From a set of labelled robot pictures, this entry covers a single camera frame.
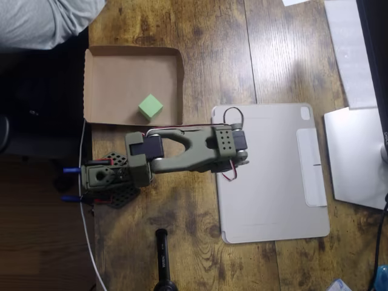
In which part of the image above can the blue white paper package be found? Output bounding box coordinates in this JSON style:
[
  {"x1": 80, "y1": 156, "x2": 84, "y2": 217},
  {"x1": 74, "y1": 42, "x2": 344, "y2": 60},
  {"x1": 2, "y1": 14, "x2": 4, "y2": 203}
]
[{"x1": 327, "y1": 278, "x2": 353, "y2": 291}]

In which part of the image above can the red black servo cable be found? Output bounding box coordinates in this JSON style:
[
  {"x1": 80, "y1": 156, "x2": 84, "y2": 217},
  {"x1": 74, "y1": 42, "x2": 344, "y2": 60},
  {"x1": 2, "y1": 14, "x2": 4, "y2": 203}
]
[
  {"x1": 147, "y1": 107, "x2": 245, "y2": 134},
  {"x1": 219, "y1": 160, "x2": 239, "y2": 182}
]

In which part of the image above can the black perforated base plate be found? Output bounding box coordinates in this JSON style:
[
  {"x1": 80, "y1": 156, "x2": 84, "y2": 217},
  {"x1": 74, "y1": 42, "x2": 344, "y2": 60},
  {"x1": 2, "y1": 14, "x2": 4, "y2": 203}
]
[{"x1": 90, "y1": 150, "x2": 142, "y2": 210}]

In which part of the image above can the silver monitor stand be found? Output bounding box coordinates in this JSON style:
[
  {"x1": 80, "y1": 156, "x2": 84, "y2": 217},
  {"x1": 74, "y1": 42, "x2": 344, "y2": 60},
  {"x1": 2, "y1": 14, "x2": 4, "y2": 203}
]
[{"x1": 323, "y1": 106, "x2": 388, "y2": 211}]

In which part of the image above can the blue handled table clamp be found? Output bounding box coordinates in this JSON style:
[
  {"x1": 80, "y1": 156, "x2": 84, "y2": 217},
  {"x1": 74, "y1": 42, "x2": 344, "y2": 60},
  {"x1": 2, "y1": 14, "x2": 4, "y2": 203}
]
[
  {"x1": 61, "y1": 195, "x2": 113, "y2": 205},
  {"x1": 62, "y1": 159, "x2": 110, "y2": 175}
]

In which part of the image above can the thin white cable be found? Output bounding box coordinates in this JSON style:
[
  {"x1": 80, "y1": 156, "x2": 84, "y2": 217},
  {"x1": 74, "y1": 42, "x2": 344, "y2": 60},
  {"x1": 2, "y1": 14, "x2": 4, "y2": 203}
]
[{"x1": 78, "y1": 119, "x2": 108, "y2": 291}]

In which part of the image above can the black power cable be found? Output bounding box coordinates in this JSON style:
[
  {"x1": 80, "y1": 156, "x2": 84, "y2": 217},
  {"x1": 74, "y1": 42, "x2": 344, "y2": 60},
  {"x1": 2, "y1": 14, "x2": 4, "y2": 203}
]
[{"x1": 370, "y1": 193, "x2": 388, "y2": 291}]

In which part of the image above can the beige tablet folio case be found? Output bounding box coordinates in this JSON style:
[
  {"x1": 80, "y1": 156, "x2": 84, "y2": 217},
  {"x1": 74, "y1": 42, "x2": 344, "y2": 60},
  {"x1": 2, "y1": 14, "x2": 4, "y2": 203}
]
[{"x1": 211, "y1": 102, "x2": 331, "y2": 244}]

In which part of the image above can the black cylindrical tool handle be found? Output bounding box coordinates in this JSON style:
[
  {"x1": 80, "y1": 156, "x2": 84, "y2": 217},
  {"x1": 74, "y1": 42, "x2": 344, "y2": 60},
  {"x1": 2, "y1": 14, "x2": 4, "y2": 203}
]
[{"x1": 152, "y1": 228, "x2": 180, "y2": 291}]

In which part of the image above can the light green foam cube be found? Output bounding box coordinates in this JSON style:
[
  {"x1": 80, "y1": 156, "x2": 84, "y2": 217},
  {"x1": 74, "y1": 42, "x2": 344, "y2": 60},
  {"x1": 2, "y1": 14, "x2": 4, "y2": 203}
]
[{"x1": 138, "y1": 93, "x2": 165, "y2": 123}]

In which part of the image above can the person in grey clothing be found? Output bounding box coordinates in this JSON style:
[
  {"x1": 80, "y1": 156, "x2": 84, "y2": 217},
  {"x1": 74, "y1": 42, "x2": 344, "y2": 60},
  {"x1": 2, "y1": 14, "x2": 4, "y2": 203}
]
[{"x1": 0, "y1": 0, "x2": 107, "y2": 52}]

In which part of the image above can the black computer monitor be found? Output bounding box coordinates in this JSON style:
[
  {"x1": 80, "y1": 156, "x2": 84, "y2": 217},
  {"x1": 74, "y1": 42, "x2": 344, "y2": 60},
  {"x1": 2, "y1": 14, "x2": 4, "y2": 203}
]
[{"x1": 355, "y1": 0, "x2": 388, "y2": 146}]

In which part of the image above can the teal blue round object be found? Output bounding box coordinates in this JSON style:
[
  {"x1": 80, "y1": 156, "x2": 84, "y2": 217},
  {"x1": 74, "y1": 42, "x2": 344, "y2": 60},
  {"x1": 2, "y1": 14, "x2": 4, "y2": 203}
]
[{"x1": 373, "y1": 264, "x2": 388, "y2": 291}]

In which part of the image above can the shallow cardboard box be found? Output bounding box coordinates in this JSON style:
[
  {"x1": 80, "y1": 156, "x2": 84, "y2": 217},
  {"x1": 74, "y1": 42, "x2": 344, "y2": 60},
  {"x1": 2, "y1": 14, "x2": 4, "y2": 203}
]
[{"x1": 83, "y1": 45, "x2": 185, "y2": 127}]

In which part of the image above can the white foam sheet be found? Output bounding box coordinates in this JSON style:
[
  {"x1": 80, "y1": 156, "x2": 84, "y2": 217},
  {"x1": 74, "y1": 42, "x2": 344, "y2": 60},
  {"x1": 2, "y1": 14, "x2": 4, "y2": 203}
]
[{"x1": 324, "y1": 0, "x2": 378, "y2": 110}]

